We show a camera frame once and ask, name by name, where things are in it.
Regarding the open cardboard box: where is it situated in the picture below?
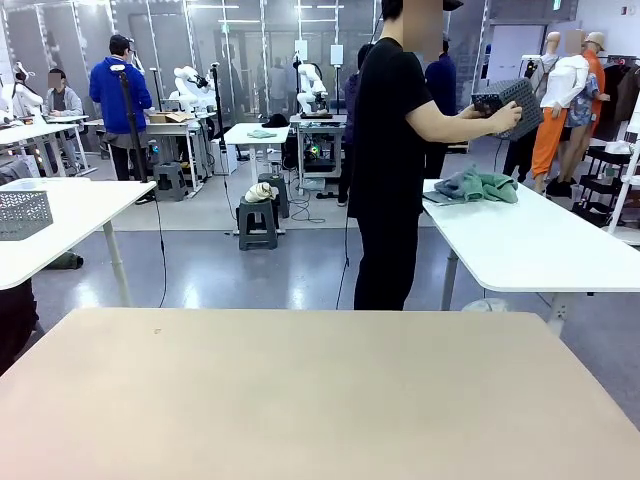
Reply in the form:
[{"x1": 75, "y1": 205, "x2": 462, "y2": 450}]
[{"x1": 147, "y1": 110, "x2": 195, "y2": 125}]

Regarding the person in dark blue top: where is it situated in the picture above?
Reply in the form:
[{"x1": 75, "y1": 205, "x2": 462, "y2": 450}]
[{"x1": 424, "y1": 32, "x2": 459, "y2": 180}]

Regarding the person in black T-shirt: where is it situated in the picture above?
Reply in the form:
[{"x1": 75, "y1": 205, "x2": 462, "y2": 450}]
[{"x1": 347, "y1": 0, "x2": 464, "y2": 311}]

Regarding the white adjustable desk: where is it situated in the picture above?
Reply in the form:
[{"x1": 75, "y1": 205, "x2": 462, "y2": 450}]
[{"x1": 223, "y1": 122, "x2": 292, "y2": 236}]

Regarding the person in dark purple top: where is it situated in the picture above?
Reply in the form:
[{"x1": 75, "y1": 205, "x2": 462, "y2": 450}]
[{"x1": 337, "y1": 43, "x2": 376, "y2": 207}]

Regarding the metal frame robot table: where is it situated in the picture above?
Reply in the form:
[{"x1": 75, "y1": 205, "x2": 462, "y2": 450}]
[{"x1": 289, "y1": 113, "x2": 351, "y2": 195}]

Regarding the computer with coloured lights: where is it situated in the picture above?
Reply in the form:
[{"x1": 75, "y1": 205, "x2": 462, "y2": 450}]
[{"x1": 303, "y1": 142, "x2": 335, "y2": 167}]

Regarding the dark green bag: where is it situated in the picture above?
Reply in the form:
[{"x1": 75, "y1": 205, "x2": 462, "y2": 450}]
[{"x1": 45, "y1": 252, "x2": 85, "y2": 270}]

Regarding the dark grey perforated basket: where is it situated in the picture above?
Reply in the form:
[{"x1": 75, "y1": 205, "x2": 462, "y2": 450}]
[{"x1": 471, "y1": 77, "x2": 545, "y2": 141}]

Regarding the long white desk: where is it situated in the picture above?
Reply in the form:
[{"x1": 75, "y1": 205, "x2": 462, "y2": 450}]
[{"x1": 0, "y1": 114, "x2": 91, "y2": 177}]

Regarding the clothes rack with dark clothes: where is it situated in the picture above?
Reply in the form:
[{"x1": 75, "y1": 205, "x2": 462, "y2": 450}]
[{"x1": 597, "y1": 52, "x2": 640, "y2": 144}]

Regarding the person in blue jacket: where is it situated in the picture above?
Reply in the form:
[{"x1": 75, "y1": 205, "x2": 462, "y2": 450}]
[{"x1": 88, "y1": 33, "x2": 154, "y2": 182}]

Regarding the white frame stand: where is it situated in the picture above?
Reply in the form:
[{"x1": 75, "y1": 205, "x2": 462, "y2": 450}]
[{"x1": 607, "y1": 127, "x2": 640, "y2": 246}]

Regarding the black bulky object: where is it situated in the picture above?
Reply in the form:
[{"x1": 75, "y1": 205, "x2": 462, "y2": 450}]
[{"x1": 0, "y1": 277, "x2": 40, "y2": 375}]

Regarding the bare-headed white mannequin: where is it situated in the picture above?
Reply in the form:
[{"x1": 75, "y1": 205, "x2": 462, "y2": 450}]
[{"x1": 502, "y1": 30, "x2": 564, "y2": 184}]

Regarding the black utility cart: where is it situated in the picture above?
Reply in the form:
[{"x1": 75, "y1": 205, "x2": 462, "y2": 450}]
[{"x1": 574, "y1": 142, "x2": 634, "y2": 229}]

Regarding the light grey perforated basket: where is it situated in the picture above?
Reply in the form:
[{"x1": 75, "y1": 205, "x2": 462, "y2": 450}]
[{"x1": 0, "y1": 189, "x2": 54, "y2": 242}]

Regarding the person's right hand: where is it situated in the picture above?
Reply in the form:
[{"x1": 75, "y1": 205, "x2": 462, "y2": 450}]
[{"x1": 492, "y1": 101, "x2": 524, "y2": 135}]

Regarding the clear plastic tray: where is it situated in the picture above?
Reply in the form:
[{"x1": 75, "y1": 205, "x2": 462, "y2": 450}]
[{"x1": 0, "y1": 177, "x2": 51, "y2": 194}]

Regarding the grey plastic stool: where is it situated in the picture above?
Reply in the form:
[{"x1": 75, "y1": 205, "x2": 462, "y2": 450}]
[
  {"x1": 152, "y1": 161, "x2": 190, "y2": 202},
  {"x1": 237, "y1": 196, "x2": 280, "y2": 251},
  {"x1": 258, "y1": 172, "x2": 291, "y2": 220}
]

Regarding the thin black hanging cable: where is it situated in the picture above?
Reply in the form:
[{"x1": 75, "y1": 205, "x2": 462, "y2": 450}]
[{"x1": 153, "y1": 183, "x2": 169, "y2": 307}]

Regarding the green towel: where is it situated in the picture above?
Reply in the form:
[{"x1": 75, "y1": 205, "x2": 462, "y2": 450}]
[{"x1": 462, "y1": 167, "x2": 520, "y2": 205}]

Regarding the mannequin in white shirt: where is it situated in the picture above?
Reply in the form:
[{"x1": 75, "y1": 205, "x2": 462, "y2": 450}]
[{"x1": 530, "y1": 28, "x2": 592, "y2": 196}]

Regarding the black tripod pole with camera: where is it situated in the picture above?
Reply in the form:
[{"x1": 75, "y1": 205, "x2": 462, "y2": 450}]
[{"x1": 109, "y1": 63, "x2": 151, "y2": 184}]

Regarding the mannequin with beige hat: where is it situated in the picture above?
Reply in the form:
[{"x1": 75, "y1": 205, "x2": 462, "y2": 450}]
[{"x1": 564, "y1": 30, "x2": 612, "y2": 186}]

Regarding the grey workbench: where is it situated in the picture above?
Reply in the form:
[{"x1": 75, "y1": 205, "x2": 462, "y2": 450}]
[{"x1": 142, "y1": 117, "x2": 214, "y2": 194}]

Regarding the black pole stand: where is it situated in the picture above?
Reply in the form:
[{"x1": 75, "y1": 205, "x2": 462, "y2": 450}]
[{"x1": 209, "y1": 62, "x2": 227, "y2": 174}]

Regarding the person's right forearm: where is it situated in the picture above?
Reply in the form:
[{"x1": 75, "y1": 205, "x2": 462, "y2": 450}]
[{"x1": 417, "y1": 107, "x2": 496, "y2": 142}]

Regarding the seated person in grey hoodie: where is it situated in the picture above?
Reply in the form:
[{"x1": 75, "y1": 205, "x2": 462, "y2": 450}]
[{"x1": 43, "y1": 68, "x2": 86, "y2": 174}]

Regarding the beige cloth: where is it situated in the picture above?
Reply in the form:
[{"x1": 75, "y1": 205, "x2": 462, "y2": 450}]
[{"x1": 247, "y1": 182, "x2": 280, "y2": 204}]

